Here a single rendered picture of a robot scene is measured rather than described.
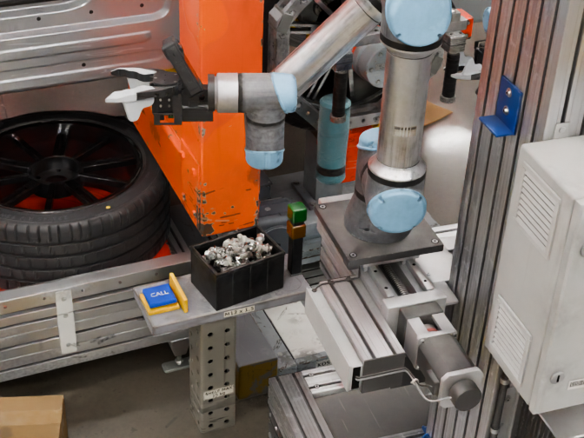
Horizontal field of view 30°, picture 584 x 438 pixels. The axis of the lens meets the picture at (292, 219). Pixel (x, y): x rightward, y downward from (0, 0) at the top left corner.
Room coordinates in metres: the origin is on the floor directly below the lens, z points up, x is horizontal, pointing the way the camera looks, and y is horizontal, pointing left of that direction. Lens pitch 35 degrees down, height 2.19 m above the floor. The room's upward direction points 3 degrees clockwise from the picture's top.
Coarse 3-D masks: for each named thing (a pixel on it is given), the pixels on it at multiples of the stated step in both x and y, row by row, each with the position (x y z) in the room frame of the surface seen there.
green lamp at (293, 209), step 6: (288, 204) 2.29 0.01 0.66; (294, 204) 2.29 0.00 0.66; (300, 204) 2.29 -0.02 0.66; (288, 210) 2.28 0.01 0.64; (294, 210) 2.26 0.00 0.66; (300, 210) 2.26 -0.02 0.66; (306, 210) 2.27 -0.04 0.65; (288, 216) 2.28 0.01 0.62; (294, 216) 2.26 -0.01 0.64; (300, 216) 2.26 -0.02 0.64; (306, 216) 2.27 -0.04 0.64; (294, 222) 2.26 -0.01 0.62
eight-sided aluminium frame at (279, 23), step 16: (288, 0) 2.78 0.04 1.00; (304, 0) 2.76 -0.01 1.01; (272, 16) 2.75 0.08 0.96; (288, 16) 2.73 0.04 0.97; (272, 32) 2.76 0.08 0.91; (288, 32) 2.73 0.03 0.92; (272, 48) 2.76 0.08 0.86; (288, 48) 2.74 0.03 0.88; (272, 64) 2.76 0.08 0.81; (432, 64) 2.93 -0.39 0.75; (304, 112) 2.76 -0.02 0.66; (352, 112) 2.87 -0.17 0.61; (368, 112) 2.86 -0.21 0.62; (352, 128) 2.83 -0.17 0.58
